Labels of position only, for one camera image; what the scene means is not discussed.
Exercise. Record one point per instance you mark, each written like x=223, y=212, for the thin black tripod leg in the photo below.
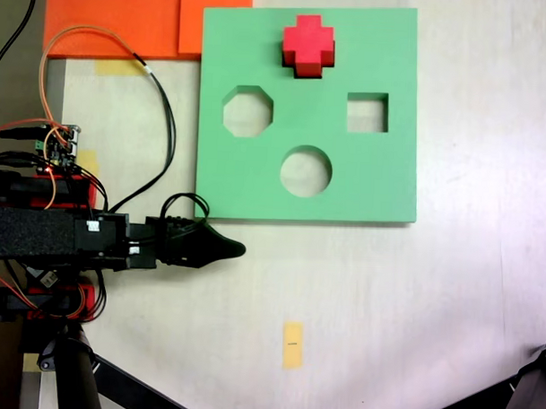
x=472, y=402
x=136, y=390

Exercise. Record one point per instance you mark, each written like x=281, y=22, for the green shape hole board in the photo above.
x=237, y=190

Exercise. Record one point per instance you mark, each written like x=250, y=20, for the black and red table clamp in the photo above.
x=31, y=187
x=9, y=303

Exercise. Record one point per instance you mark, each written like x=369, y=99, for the yellow masking tape piece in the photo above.
x=30, y=364
x=292, y=349
x=112, y=67
x=90, y=160

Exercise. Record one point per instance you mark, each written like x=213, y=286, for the red cross columnar block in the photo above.
x=307, y=44

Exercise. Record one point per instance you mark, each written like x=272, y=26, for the circuit board with connectors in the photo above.
x=59, y=154

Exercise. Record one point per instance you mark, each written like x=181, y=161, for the thick black tripod leg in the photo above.
x=528, y=397
x=76, y=377

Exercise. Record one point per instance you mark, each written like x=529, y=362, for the orange flat block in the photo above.
x=105, y=10

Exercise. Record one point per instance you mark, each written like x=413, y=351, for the black motor driver board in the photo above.
x=48, y=277

